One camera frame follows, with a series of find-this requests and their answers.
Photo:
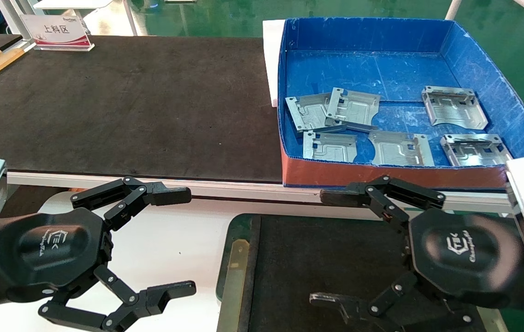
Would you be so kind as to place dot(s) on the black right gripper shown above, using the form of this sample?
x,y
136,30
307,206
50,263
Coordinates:
x,y
464,253

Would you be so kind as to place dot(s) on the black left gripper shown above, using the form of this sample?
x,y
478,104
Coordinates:
x,y
54,249

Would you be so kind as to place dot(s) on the stamped grey metal part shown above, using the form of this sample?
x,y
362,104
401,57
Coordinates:
x,y
356,108
455,108
400,150
473,152
331,147
308,115

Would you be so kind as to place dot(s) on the black container tray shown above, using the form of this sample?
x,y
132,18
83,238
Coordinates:
x,y
317,258

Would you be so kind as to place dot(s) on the brass coloured metal strip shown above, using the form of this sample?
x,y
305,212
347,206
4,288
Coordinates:
x,y
236,276

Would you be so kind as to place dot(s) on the large black table mat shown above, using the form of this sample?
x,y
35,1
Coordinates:
x,y
128,106

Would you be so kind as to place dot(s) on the blue corrugated plastic box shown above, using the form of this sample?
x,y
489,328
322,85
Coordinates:
x,y
372,69

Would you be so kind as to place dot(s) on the acrylic sign with red stripe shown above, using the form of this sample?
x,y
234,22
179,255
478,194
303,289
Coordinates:
x,y
54,30

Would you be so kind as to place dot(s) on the white table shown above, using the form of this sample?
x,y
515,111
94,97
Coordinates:
x,y
73,3

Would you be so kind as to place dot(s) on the aluminium table edge rail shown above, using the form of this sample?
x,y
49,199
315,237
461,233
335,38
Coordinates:
x,y
220,189

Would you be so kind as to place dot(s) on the white metal frame post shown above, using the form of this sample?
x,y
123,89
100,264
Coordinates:
x,y
13,18

